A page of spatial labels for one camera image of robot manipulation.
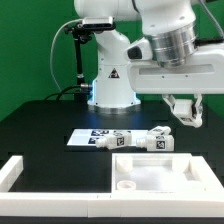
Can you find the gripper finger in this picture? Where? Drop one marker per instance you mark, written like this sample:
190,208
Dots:
170,101
197,110

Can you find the black camera stand pole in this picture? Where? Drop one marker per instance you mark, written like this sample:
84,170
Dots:
80,36

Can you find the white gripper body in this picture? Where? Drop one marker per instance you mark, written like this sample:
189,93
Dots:
201,73

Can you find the grey camera on stand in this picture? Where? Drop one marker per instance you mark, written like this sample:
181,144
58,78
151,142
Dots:
97,23

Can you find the white U-shaped fence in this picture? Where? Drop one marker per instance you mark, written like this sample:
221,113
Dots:
122,204

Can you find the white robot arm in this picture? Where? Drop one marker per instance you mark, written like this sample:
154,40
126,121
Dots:
151,47

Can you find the white fiducial tag plate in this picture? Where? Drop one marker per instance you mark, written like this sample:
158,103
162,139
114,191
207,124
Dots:
87,137

